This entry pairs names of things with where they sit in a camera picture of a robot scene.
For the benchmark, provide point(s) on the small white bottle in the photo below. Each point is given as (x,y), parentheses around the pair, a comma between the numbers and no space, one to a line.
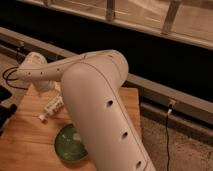
(51,108)

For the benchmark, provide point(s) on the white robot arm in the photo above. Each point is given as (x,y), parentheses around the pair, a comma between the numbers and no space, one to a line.
(90,85)

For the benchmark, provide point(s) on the green ceramic bowl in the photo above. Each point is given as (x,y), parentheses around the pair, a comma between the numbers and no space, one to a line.
(68,145)

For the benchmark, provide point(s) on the black device at left edge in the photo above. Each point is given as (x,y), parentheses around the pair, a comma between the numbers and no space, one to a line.
(5,112)

